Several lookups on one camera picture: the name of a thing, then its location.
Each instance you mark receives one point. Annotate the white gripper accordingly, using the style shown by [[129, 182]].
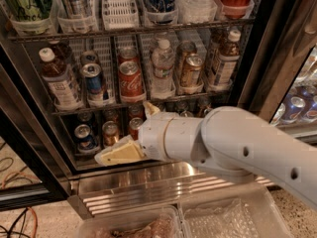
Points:
[[153, 134]]

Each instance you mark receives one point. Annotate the red bull can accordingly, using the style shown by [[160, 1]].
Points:
[[95, 82], [89, 57]]

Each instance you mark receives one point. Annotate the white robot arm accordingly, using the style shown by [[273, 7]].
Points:
[[229, 143]]

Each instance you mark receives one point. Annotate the front red can bottom shelf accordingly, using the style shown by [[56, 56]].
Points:
[[134, 126]]

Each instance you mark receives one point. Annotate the front gold can bottom shelf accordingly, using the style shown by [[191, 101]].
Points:
[[110, 132]]

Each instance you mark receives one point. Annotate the gold can shelf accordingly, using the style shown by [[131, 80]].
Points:
[[184, 49], [110, 132], [191, 71]]

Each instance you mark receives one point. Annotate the front coca-cola can middle shelf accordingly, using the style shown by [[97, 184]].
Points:
[[130, 81]]

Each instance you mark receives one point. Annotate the front pepsi can bottom shelf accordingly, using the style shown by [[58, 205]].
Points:
[[85, 138]]

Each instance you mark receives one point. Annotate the steel fridge bottom grille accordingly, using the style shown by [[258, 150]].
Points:
[[147, 183]]

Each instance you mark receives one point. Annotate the front gold can middle shelf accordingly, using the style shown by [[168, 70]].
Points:
[[191, 71]]

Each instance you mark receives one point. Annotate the rear coca-cola can middle shelf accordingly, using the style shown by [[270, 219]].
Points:
[[127, 54]]

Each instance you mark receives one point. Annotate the rear gold can middle shelf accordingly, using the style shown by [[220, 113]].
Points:
[[184, 49]]

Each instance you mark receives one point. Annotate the empty white basket top shelf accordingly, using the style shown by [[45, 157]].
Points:
[[120, 14]]

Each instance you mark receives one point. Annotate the clear bottle top shelf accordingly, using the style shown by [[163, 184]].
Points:
[[196, 11]]

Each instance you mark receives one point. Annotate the right fridge glass door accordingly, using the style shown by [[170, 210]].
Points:
[[283, 35]]

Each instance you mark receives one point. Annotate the silver can top shelf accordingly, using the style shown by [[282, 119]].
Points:
[[77, 9]]

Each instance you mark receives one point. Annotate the green can top shelf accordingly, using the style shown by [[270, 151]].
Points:
[[30, 10]]

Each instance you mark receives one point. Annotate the clear water bottle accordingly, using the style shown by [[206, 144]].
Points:
[[163, 57]]

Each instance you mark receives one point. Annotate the front left iced tea bottle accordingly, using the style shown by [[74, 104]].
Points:
[[60, 81]]

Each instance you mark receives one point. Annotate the iced tea bottle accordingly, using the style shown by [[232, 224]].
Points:
[[62, 50], [217, 38], [225, 59], [60, 81]]

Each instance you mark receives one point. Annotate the left clear plastic bin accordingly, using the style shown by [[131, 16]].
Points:
[[146, 222]]

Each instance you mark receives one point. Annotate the clear plastic bin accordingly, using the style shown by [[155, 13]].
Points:
[[146, 222], [237, 211]]

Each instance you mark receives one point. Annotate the rear left iced tea bottle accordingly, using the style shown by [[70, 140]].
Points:
[[62, 50]]

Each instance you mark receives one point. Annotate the front right iced tea bottle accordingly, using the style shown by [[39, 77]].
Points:
[[225, 59]]

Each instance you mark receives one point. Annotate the rear right iced tea bottle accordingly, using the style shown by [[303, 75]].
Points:
[[217, 38]]

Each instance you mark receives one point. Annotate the right clear plastic bin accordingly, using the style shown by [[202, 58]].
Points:
[[237, 211]]

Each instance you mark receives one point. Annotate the pepsi cans behind right door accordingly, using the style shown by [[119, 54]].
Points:
[[299, 104]]

